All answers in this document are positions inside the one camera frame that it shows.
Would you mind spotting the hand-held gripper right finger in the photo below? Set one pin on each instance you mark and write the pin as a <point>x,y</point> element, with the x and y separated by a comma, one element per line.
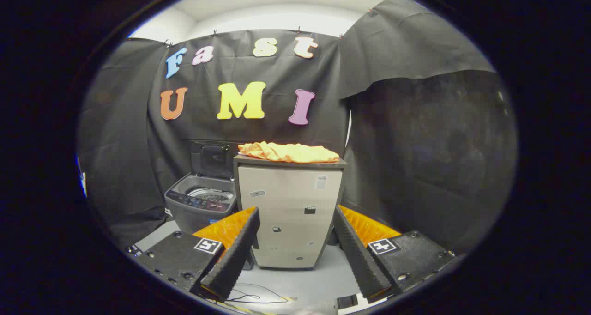
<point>355,252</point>

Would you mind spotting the grey washing machine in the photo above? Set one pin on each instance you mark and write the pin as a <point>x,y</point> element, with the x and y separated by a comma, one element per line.
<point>194,213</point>

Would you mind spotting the small black box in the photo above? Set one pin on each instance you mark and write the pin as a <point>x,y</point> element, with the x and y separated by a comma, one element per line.
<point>347,301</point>

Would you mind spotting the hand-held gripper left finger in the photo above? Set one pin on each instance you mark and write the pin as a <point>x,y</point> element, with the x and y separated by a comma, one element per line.
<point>240,245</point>

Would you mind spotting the orange shirt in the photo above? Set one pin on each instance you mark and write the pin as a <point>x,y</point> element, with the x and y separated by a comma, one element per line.
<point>291,152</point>

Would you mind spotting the beige cabinet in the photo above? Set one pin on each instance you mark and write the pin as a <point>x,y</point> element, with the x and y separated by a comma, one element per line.
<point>286,199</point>

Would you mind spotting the black backdrop cloth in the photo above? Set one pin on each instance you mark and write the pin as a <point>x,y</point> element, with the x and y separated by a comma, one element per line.
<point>258,75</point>

